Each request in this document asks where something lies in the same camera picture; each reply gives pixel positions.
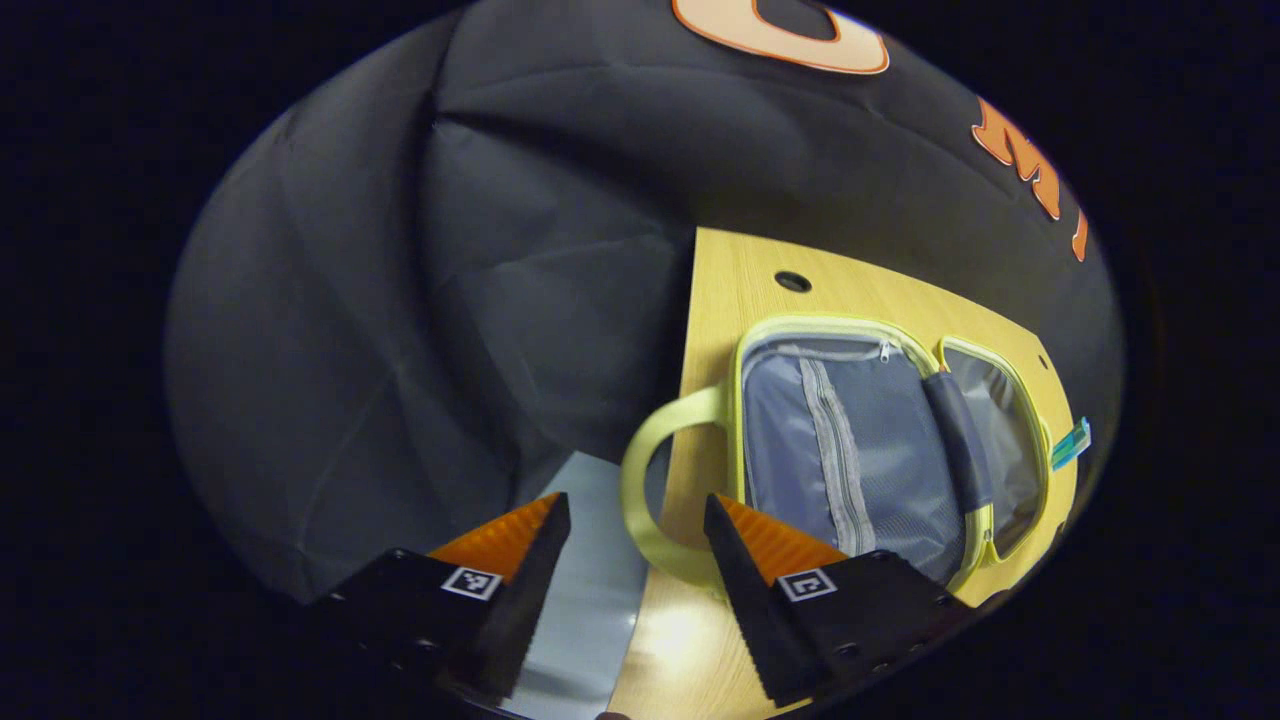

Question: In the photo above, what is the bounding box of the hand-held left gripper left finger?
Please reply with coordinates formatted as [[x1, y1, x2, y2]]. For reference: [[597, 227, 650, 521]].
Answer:
[[303, 492, 572, 703]]

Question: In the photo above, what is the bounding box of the blue and white tube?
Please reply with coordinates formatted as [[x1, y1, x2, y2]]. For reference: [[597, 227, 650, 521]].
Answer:
[[1050, 417, 1093, 472]]

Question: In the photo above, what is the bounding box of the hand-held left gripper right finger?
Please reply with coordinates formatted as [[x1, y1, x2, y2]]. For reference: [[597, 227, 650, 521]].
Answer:
[[703, 493, 988, 707]]

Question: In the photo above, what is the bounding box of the pale yellow suitcase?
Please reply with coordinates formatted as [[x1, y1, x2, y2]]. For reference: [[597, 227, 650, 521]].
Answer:
[[619, 314, 1080, 609]]

